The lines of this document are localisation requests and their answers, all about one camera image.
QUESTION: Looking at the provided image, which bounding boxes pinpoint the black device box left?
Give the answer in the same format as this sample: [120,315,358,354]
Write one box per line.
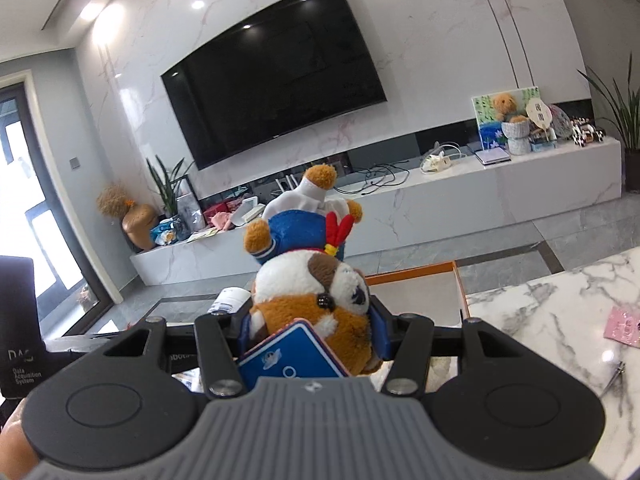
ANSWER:
[0,256,46,400]

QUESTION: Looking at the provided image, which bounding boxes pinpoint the white marble TV console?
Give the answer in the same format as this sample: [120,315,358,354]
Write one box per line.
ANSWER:
[130,138,622,286]

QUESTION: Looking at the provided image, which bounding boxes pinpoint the white power strip with cables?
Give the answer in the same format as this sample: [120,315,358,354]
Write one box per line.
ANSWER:
[420,143,466,174]

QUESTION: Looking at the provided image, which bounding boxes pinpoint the green snake plant left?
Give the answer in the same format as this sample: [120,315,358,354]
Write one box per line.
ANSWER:
[145,156,194,218]

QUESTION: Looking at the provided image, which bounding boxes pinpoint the white wifi router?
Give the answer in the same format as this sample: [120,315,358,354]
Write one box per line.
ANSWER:
[270,174,299,200]

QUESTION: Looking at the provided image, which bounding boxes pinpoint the black white cow figurines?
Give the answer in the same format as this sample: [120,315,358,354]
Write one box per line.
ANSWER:
[572,118,605,148]

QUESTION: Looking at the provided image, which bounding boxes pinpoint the bronze vase with dried flowers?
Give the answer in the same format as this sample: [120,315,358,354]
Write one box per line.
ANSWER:
[96,183,158,252]

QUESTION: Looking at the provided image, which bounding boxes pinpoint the potted green plant right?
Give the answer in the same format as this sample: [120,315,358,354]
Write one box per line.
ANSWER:
[578,53,640,193]

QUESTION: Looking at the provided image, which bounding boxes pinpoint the steel scissors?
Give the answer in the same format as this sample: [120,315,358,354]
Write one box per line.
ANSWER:
[600,361,626,398]

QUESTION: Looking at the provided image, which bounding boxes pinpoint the brown white plush guinea pig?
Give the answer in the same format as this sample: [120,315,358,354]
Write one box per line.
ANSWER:
[243,164,382,375]

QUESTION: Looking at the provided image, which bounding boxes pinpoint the green blue painted picture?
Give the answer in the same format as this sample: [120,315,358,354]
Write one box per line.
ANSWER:
[472,86,540,150]

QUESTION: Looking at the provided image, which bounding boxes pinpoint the small white carton box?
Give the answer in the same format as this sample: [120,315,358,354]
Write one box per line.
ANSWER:
[207,287,253,315]

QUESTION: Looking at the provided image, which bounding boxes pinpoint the person's left hand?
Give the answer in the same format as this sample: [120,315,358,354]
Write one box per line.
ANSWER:
[0,399,39,480]

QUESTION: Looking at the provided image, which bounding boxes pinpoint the teddy bear in knit basket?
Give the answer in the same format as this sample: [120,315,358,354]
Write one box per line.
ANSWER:
[491,92,532,156]

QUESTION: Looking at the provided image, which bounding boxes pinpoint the pink card with keychain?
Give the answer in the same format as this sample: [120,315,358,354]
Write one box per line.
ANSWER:
[603,306,640,349]

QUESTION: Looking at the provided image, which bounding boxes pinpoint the orange cardboard storage box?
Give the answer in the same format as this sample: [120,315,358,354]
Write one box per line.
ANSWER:
[367,261,470,327]

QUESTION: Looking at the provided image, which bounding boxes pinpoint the blue white card box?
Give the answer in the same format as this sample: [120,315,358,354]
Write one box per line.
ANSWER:
[236,318,349,390]

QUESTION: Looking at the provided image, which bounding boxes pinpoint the white notebook on console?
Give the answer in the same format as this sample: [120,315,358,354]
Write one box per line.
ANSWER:
[474,146,511,167]

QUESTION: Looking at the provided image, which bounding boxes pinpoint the large black wall television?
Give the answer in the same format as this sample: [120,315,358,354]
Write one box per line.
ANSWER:
[162,0,386,169]

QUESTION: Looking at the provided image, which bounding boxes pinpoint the round paper hand fan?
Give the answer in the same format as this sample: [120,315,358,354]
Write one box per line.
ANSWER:
[525,98,554,142]

